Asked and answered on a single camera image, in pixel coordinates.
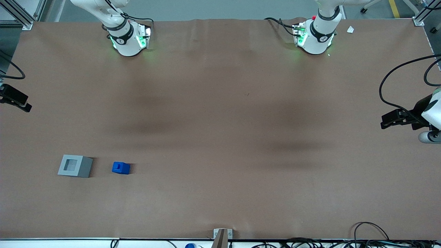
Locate black right base cable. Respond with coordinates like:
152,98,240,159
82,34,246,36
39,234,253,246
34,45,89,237
121,12,154,29

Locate black looped cable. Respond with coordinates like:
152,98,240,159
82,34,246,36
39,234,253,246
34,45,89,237
423,58,441,87

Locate gray hollow square base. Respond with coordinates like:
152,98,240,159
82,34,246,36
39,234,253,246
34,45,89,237
58,155,94,178

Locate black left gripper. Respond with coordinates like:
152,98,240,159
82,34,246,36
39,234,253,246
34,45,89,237
380,94,433,131

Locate grey chair leg with caster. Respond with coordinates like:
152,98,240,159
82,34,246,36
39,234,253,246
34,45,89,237
360,0,383,14

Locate black tangled cable bundle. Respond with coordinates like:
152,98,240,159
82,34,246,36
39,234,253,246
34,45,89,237
252,237,441,248

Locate blue plastic part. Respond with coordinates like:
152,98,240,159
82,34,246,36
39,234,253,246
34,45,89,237
112,162,131,175

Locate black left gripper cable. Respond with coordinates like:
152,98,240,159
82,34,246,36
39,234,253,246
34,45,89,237
379,54,441,119

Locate aluminium frame post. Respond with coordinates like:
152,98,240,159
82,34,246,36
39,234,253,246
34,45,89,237
413,0,441,27
0,0,48,31

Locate grey metal camera bracket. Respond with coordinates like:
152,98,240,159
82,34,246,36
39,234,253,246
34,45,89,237
213,228,233,248

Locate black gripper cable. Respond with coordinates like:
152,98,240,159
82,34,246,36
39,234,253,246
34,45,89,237
0,51,26,80
379,54,441,119

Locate black base cable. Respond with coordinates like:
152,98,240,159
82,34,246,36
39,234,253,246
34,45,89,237
264,17,297,37
121,12,154,29

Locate black cable loop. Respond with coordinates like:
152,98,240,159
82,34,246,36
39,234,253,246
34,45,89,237
352,222,390,241

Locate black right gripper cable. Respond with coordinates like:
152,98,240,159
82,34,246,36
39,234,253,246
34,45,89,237
0,51,26,80

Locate brown table cover sheet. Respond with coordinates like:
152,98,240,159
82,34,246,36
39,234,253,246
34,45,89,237
0,18,441,240

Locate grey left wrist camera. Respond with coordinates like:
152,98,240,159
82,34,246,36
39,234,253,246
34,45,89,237
418,131,441,144

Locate black left base cable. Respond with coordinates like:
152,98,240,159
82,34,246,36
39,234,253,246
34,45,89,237
264,17,297,37

